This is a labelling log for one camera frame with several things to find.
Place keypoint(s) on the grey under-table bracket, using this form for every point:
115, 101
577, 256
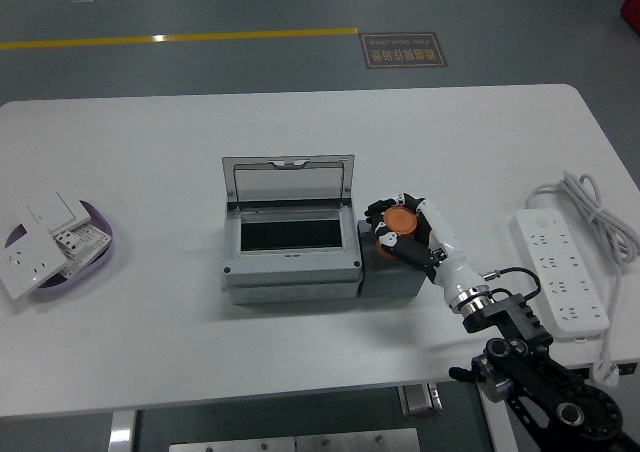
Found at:
419, 401

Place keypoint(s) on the white power strip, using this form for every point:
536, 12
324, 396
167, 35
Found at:
557, 267

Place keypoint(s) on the white printed socket plate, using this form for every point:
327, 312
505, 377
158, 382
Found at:
92, 244

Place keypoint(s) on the white table leg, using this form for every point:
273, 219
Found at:
121, 432
492, 428

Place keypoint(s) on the red object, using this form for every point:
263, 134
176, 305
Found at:
631, 7

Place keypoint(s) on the white five-hole socket plate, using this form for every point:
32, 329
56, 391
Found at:
27, 267

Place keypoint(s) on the white power plug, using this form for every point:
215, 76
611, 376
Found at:
606, 373

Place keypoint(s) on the white socket module with holes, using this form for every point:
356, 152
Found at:
67, 242

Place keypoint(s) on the grey metal base plate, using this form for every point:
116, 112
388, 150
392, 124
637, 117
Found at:
295, 442

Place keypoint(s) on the grey box with clear lid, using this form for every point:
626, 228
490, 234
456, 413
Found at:
290, 267

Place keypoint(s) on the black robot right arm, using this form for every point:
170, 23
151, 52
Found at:
525, 367

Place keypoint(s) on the orange cylinder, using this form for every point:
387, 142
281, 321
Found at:
400, 221

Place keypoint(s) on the dark floor sign orange text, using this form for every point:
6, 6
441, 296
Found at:
404, 51

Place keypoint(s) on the white rocker switch plate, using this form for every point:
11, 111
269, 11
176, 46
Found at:
55, 209

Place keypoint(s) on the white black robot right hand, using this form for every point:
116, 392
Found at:
450, 244

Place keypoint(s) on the yellow floor tape line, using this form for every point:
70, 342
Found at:
175, 38

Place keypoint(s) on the purple plastic tray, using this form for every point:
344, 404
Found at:
97, 259

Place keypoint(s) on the grey cube with round hole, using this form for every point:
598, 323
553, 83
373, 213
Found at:
387, 279

